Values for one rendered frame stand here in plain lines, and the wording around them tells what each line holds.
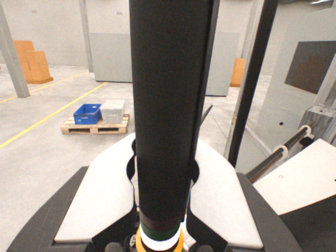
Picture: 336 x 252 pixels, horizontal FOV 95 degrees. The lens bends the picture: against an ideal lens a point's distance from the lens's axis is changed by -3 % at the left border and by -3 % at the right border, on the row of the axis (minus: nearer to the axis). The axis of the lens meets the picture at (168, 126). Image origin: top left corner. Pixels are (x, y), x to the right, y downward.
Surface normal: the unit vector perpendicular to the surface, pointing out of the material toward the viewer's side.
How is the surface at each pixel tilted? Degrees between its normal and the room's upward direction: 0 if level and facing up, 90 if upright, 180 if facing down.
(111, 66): 90
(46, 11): 90
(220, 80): 90
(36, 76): 90
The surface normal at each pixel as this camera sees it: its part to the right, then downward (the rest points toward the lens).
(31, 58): -0.01, 0.45
